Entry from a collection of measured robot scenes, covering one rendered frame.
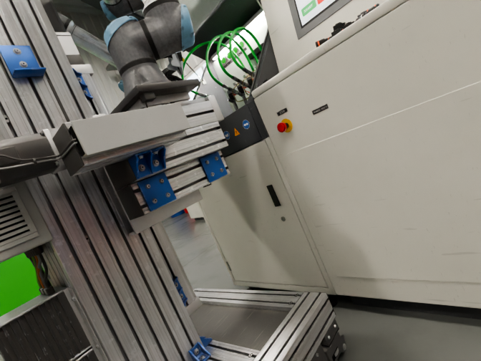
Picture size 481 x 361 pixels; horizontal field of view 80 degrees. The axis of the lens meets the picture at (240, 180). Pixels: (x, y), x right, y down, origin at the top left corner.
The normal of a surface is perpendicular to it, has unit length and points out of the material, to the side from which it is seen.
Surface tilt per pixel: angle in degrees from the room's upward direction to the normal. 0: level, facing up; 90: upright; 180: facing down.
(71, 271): 90
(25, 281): 90
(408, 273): 90
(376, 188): 90
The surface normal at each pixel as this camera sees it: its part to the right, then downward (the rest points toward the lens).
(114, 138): 0.68, -0.24
